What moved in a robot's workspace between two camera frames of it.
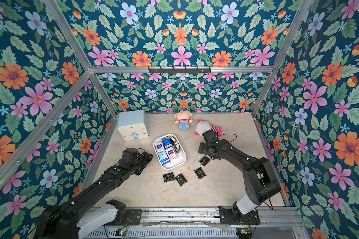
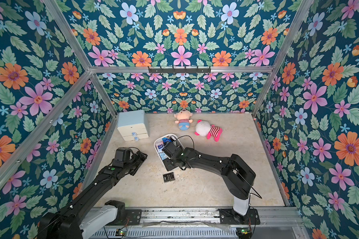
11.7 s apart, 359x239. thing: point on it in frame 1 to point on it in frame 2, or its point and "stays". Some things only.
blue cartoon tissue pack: (166, 142) stays
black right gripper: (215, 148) to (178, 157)
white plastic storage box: (169, 150) stays
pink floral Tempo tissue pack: (159, 146) stays
